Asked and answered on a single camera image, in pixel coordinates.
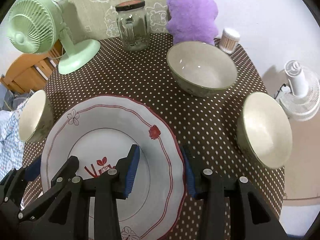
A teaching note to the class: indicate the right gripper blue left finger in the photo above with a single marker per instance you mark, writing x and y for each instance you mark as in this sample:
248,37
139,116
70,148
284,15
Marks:
126,172

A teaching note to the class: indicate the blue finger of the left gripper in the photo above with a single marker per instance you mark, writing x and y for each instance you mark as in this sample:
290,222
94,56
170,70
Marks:
32,171

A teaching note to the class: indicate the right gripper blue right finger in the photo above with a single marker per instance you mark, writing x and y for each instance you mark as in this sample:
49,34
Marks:
193,169

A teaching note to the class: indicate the white red-pattern deep plate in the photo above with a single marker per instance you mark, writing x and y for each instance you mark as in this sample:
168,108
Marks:
100,131

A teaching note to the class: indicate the beige ceramic bowl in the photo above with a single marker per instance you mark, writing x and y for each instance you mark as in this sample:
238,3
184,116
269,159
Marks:
263,131
36,119
201,69

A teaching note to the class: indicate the brown polka-dot tablecloth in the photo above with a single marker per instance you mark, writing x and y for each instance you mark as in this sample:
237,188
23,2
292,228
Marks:
206,125

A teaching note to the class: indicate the wooden bed headboard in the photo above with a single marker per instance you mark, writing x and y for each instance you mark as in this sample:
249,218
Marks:
31,71

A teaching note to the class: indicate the beige door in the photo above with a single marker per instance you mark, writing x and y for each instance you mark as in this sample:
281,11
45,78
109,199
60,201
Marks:
302,168

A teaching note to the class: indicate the white standing fan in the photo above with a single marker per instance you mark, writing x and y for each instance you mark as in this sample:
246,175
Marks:
299,97

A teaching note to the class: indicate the toothpick container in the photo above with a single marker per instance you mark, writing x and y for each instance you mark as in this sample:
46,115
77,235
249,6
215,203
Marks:
229,40

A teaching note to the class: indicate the glass jar black lid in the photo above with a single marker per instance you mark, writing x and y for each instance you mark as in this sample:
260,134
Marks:
132,25

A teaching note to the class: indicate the green desk fan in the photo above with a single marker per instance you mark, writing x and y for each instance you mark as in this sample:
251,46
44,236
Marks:
36,25

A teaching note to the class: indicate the purple plush toy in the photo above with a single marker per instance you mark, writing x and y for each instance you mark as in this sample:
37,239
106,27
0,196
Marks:
192,20

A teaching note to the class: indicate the green patterned wall mat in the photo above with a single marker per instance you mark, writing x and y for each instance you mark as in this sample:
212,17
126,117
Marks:
96,19

